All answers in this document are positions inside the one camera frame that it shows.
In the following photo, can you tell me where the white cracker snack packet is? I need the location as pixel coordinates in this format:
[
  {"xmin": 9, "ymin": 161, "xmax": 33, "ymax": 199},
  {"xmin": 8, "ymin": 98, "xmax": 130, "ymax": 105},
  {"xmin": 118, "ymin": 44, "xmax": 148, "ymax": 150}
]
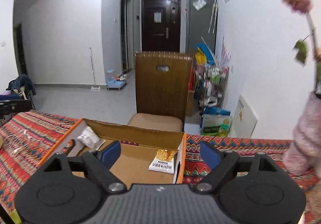
[{"xmin": 148, "ymin": 149, "xmax": 177, "ymax": 175}]

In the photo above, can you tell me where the patterned red tablecloth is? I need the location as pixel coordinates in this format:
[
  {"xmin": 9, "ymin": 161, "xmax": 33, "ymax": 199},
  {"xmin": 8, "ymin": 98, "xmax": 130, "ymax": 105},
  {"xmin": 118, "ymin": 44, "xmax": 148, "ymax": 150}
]
[{"xmin": 14, "ymin": 119, "xmax": 306, "ymax": 223}]

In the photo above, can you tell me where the green white bag on floor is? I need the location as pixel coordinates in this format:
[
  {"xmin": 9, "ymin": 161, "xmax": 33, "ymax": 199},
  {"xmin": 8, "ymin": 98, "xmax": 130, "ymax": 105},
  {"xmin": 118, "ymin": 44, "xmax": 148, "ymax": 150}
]
[{"xmin": 200, "ymin": 107, "xmax": 233, "ymax": 137}]

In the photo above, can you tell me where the red cardboard snack box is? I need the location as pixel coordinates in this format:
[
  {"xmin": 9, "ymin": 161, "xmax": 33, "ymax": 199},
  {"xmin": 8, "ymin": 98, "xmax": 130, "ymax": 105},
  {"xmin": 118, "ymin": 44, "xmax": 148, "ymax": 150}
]
[{"xmin": 40, "ymin": 119, "xmax": 187, "ymax": 188}]

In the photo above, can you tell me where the pink ceramic vase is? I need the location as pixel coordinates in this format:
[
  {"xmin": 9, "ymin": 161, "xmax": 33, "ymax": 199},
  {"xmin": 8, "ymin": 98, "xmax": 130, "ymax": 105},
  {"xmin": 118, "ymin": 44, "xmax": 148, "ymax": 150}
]
[{"xmin": 283, "ymin": 92, "xmax": 320, "ymax": 177}]

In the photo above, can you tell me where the small blue floor stool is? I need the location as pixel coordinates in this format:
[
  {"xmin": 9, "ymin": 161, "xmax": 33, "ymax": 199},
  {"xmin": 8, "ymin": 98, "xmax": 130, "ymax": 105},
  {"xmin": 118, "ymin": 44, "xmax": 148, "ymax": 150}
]
[{"xmin": 106, "ymin": 77, "xmax": 126, "ymax": 90}]

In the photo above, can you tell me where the brown wooden chair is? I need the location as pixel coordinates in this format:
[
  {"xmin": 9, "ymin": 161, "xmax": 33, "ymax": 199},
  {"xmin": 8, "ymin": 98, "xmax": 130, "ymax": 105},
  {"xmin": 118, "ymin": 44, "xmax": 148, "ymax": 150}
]
[{"xmin": 128, "ymin": 51, "xmax": 193, "ymax": 132}]

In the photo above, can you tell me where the grey refrigerator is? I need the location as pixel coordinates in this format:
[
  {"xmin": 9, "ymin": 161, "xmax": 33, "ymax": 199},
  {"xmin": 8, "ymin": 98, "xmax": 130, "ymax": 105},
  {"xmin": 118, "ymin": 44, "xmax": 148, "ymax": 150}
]
[{"xmin": 186, "ymin": 0, "xmax": 218, "ymax": 54}]

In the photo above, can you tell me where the dark entrance door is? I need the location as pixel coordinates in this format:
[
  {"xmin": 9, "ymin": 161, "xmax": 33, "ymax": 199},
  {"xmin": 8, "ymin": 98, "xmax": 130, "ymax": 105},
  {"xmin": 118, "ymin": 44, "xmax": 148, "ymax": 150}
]
[{"xmin": 141, "ymin": 0, "xmax": 181, "ymax": 52}]

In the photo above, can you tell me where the white earphone cable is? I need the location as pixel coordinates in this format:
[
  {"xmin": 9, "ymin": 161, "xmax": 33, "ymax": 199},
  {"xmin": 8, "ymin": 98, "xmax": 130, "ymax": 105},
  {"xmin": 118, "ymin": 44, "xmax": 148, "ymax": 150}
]
[{"xmin": 2, "ymin": 129, "xmax": 38, "ymax": 158}]

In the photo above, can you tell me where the white panel against wall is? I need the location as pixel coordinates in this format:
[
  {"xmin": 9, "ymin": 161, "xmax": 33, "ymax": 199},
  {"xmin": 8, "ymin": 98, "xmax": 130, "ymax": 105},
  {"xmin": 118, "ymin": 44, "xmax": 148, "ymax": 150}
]
[{"xmin": 232, "ymin": 95, "xmax": 258, "ymax": 139}]

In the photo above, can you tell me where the wire storage rack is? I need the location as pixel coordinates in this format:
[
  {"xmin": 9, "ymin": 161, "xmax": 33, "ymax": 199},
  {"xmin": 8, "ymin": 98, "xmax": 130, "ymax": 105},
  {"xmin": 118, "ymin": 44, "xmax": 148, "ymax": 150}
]
[{"xmin": 194, "ymin": 63, "xmax": 229, "ymax": 113}]

